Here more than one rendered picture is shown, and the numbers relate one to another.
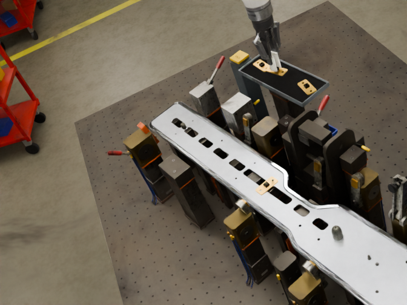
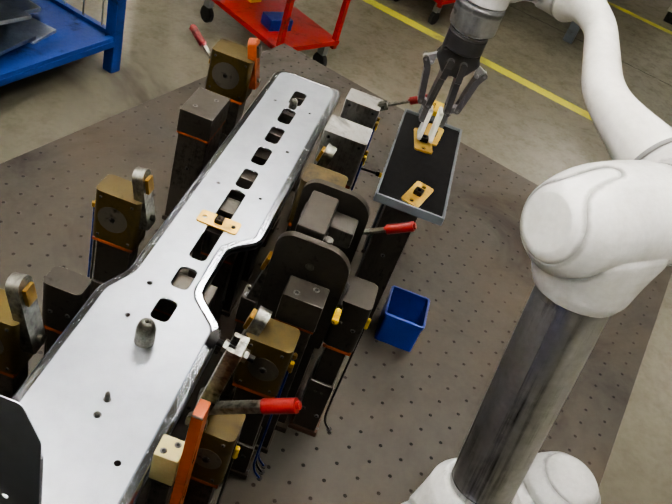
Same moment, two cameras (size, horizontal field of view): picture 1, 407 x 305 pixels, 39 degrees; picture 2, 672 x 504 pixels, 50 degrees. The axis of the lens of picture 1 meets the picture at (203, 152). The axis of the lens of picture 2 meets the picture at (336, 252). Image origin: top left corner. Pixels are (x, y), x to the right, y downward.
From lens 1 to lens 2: 1.06 m
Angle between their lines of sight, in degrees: 16
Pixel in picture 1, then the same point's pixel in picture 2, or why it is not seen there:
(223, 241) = not seen: hidden behind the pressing
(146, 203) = not seen: hidden behind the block
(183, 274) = (72, 218)
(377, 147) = (431, 407)
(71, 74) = (402, 72)
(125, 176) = not seen: hidden behind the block
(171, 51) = (502, 160)
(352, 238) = (147, 363)
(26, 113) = (310, 38)
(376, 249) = (132, 405)
